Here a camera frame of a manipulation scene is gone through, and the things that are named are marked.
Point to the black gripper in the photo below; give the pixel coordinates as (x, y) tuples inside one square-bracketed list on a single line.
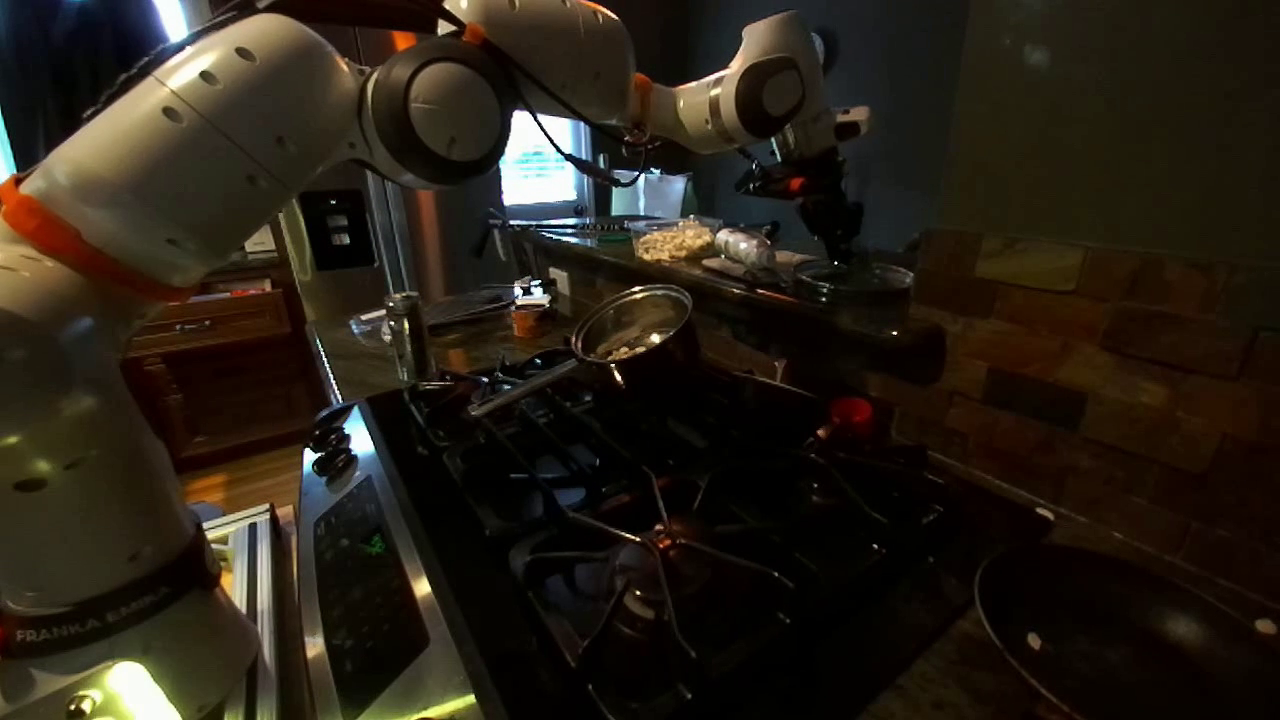
[(819, 181)]

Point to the glass lid with steel knob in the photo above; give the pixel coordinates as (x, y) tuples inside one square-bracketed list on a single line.
[(860, 280)]

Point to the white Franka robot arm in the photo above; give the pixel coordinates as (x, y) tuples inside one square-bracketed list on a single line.
[(203, 146)]

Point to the red round knob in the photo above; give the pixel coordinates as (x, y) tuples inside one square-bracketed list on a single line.
[(849, 410)]

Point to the clear plastic container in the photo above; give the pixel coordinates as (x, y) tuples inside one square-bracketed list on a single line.
[(653, 199)]

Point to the small white box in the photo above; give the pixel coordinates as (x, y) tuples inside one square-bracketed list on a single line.
[(529, 295)]

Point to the small orange cup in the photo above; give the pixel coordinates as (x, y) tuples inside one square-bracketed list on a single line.
[(526, 321)]

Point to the stainless steel refrigerator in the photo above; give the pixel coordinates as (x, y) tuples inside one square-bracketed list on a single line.
[(424, 241)]

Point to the black gas stove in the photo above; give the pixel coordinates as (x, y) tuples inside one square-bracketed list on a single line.
[(534, 535)]

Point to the clear drinking glass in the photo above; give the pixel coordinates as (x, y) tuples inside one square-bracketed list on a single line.
[(406, 332)]

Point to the black frying pan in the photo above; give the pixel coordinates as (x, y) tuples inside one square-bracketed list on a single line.
[(1106, 640)]

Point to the wooden drawer cabinet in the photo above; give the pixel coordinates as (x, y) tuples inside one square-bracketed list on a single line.
[(214, 347)]

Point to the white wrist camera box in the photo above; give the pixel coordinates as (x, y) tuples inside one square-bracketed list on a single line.
[(854, 123)]

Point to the black wall switch panel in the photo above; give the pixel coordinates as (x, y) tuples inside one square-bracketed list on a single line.
[(335, 226)]

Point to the metal robot mounting frame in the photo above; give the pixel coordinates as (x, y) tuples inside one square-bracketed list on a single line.
[(247, 603)]

